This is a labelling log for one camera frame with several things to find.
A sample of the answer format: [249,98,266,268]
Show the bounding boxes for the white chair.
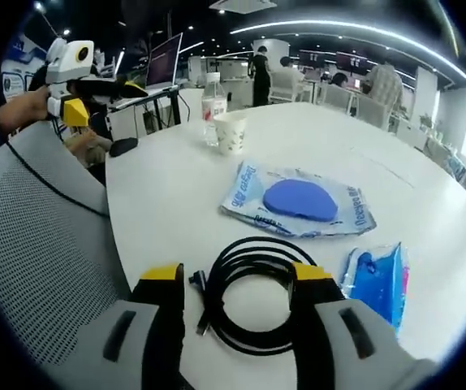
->
[268,71,312,106]
[321,84,358,115]

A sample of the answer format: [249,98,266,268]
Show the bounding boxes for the black computer mouse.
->
[108,136,140,158]

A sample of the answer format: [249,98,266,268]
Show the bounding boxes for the grey mesh office chair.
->
[0,119,133,390]

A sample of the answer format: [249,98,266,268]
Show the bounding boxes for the clear water bottle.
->
[201,80,230,148]

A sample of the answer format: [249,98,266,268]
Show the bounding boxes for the person's left hand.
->
[0,88,52,134]

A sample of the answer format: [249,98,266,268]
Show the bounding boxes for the ceiling light strip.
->
[231,18,466,81]

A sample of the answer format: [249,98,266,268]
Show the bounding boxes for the white paper cup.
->
[213,112,248,157]

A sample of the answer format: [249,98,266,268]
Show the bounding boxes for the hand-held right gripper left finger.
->
[60,262,188,390]

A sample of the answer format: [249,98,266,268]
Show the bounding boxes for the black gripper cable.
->
[7,140,109,217]

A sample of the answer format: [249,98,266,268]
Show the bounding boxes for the white table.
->
[105,101,466,390]

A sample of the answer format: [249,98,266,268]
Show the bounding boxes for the blue wall poster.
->
[0,35,36,102]

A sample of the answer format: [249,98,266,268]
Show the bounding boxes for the open laptop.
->
[145,32,184,92]

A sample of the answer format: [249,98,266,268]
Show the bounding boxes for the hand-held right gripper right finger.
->
[291,262,437,390]

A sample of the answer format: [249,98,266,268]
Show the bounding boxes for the small blue packet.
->
[339,241,412,339]

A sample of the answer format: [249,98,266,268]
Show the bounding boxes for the blue packet stack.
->
[219,160,378,241]

